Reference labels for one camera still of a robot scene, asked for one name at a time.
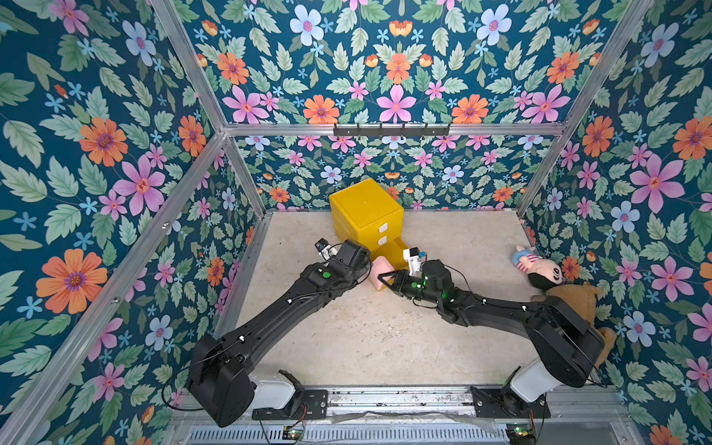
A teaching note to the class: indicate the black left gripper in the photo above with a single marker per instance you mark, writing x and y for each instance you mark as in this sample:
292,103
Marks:
361,270

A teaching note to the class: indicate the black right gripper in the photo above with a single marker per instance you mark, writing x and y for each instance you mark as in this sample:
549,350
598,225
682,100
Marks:
401,281

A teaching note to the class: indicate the pink sticky note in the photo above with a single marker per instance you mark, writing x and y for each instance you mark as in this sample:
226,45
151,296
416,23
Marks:
380,266

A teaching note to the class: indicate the yellow drawer cabinet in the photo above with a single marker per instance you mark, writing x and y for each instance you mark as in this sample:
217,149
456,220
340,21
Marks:
367,214

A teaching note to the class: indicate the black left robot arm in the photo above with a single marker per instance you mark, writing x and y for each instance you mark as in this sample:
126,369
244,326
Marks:
220,375

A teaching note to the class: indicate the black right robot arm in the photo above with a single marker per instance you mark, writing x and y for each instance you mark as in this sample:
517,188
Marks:
567,345

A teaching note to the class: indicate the pink plush doll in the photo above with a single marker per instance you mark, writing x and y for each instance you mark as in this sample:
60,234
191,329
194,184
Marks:
542,273

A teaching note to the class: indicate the brown teddy bear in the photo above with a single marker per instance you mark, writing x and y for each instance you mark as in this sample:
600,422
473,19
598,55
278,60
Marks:
583,299

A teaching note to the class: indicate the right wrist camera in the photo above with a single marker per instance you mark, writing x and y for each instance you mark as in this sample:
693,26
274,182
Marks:
415,259

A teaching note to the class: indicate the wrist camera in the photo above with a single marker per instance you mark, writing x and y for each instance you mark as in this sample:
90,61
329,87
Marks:
326,250
415,259

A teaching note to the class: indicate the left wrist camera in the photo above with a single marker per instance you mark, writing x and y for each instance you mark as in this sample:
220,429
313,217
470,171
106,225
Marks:
326,250

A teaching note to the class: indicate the metal hook rail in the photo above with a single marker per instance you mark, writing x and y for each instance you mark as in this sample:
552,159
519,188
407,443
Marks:
381,130

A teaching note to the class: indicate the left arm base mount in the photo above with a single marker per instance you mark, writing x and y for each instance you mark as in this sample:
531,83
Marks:
282,397

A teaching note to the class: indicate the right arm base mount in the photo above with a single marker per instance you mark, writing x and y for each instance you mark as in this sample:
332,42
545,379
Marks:
503,402

